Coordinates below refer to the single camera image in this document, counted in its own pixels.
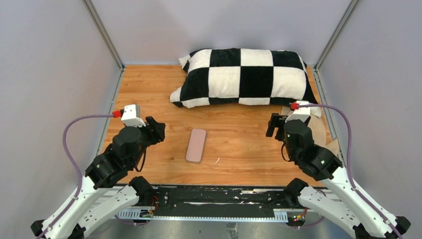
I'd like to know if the pink glasses case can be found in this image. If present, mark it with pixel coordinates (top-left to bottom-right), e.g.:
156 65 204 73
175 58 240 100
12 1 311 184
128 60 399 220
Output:
185 128 207 164

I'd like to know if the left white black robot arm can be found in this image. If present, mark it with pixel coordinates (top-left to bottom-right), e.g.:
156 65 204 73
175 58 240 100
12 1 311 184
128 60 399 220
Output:
31 117 166 239

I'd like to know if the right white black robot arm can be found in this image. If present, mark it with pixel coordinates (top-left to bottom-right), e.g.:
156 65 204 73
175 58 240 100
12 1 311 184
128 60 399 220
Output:
266 113 411 239

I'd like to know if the beige crumpled cloth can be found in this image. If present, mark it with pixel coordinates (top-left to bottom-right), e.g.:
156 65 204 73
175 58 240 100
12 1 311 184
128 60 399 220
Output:
281 106 339 156

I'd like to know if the black white checkered pillow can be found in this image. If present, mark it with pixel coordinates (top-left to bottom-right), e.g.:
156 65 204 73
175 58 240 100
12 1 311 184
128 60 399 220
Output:
170 48 317 108

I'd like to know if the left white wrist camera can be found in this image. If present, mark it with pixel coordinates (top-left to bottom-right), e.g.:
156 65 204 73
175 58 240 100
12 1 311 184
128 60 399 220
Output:
112 104 146 127

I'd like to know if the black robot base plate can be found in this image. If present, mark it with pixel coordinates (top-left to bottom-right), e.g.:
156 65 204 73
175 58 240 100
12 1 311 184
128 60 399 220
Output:
137 185 307 221

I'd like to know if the slotted aluminium rail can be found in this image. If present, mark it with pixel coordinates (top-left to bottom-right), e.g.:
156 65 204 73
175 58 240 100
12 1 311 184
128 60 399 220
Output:
116 204 288 223

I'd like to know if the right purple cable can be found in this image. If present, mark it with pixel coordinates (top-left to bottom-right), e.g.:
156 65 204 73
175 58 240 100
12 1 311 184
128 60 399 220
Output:
290 104 405 239

